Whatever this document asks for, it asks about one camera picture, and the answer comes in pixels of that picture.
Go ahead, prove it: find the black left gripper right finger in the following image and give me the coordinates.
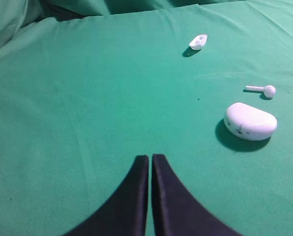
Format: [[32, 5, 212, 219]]
[[151, 154, 241, 236]]

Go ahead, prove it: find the green table cloth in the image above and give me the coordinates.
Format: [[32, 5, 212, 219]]
[[0, 0, 293, 236]]

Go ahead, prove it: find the white earbud charging case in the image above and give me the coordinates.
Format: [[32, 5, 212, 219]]
[[223, 102, 278, 141]]

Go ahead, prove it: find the white bluetooth earbud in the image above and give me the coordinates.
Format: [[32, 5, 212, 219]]
[[245, 85, 276, 99]]

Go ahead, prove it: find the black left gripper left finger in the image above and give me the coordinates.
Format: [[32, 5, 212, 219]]
[[66, 155, 149, 236]]

